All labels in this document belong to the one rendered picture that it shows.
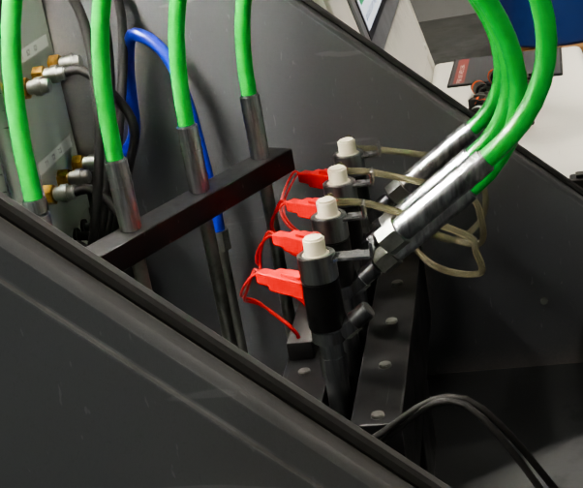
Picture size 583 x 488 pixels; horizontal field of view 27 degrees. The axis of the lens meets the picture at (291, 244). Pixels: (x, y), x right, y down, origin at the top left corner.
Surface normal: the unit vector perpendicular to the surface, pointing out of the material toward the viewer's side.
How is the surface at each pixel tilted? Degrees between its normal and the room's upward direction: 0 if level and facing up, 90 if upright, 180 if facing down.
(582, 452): 0
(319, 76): 90
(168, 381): 90
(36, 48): 90
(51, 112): 90
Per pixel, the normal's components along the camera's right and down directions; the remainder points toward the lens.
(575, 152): -0.16, -0.92
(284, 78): -0.14, 0.37
